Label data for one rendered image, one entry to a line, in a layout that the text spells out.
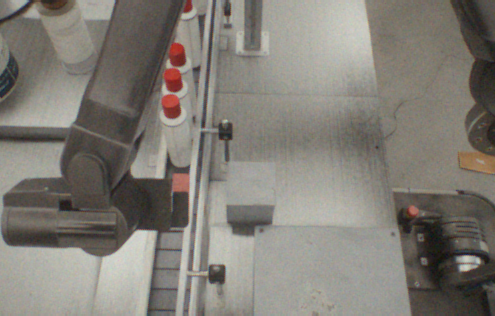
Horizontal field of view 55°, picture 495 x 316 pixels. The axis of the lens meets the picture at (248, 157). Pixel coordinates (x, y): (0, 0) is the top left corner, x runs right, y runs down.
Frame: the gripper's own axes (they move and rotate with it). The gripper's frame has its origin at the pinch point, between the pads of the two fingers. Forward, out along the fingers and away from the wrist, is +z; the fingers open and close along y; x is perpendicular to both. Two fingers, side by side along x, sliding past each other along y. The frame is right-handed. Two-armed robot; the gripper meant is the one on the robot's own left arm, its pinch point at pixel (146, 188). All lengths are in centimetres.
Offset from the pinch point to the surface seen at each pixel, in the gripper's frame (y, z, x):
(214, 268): -8.8, 10.6, 15.7
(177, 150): 0.8, 29.7, -1.5
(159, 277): 2.6, 20.3, 21.6
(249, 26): -12, 58, -30
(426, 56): -98, 179, -31
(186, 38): 1, 45, -25
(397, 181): -74, 134, 24
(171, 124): 0.7, 22.9, -7.3
